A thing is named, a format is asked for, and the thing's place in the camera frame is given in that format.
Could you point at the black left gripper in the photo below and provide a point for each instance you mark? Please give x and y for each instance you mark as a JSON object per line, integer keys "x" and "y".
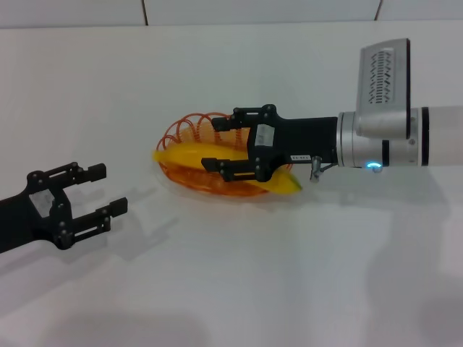
{"x": 25, "y": 213}

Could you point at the yellow banana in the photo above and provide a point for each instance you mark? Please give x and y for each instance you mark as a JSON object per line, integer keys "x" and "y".
{"x": 188, "y": 153}

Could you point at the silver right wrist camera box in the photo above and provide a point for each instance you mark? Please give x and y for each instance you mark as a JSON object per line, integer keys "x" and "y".
{"x": 383, "y": 90}

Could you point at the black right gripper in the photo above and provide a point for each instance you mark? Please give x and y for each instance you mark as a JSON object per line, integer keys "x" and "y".
{"x": 304, "y": 139}

